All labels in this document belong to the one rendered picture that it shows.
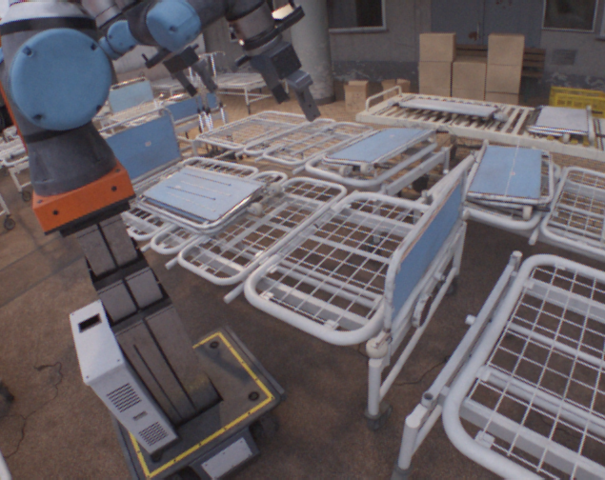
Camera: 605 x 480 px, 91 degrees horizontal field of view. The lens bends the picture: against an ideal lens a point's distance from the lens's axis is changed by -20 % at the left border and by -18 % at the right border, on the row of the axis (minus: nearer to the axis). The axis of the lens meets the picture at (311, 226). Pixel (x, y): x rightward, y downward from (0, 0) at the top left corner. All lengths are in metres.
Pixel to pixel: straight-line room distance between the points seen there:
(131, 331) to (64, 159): 0.52
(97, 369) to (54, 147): 0.56
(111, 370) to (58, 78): 0.69
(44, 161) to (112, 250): 0.33
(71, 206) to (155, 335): 0.50
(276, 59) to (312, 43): 5.17
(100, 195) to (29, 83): 0.24
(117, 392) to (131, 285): 0.29
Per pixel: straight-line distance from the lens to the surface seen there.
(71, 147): 0.62
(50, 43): 0.47
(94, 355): 1.02
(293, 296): 1.33
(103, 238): 0.89
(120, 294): 0.94
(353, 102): 5.34
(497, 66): 4.55
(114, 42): 0.97
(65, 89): 0.47
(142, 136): 2.61
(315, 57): 5.83
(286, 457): 1.47
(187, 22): 0.57
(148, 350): 1.04
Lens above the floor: 1.34
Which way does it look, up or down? 32 degrees down
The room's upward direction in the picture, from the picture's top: 7 degrees counter-clockwise
